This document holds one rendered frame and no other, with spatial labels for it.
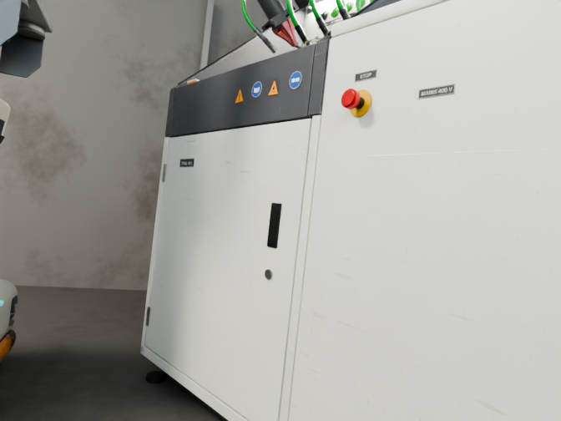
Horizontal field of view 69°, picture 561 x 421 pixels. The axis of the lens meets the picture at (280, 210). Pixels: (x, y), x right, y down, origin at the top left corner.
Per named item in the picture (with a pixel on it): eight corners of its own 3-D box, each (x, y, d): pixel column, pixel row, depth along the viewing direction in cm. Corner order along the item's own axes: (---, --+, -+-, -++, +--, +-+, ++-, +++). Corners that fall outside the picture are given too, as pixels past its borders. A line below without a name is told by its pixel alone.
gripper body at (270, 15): (297, 9, 123) (285, -14, 120) (273, 25, 119) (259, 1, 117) (287, 17, 128) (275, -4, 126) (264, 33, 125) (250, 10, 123)
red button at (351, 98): (335, 113, 77) (337, 85, 77) (348, 118, 79) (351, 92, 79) (357, 109, 73) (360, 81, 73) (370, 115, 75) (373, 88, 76)
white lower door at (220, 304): (142, 345, 133) (165, 137, 134) (149, 344, 135) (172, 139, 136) (273, 441, 86) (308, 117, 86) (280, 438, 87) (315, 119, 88)
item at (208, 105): (169, 136, 134) (175, 87, 134) (182, 139, 136) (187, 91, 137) (306, 116, 88) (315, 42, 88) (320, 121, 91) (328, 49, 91)
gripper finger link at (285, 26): (311, 35, 125) (295, 6, 122) (295, 46, 122) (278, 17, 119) (300, 43, 131) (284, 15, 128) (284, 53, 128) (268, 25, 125)
